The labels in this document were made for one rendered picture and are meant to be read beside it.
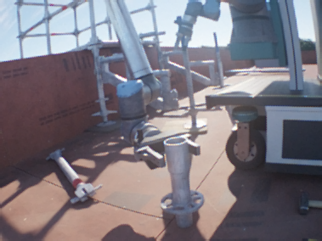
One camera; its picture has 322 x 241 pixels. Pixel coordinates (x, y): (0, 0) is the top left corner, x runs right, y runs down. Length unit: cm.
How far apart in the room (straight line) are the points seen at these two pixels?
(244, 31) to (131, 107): 46
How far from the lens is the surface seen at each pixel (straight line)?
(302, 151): 81
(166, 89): 164
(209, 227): 69
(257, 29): 81
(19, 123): 167
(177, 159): 57
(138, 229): 72
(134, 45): 92
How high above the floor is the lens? 45
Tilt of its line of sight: 13 degrees down
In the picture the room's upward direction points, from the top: 8 degrees counter-clockwise
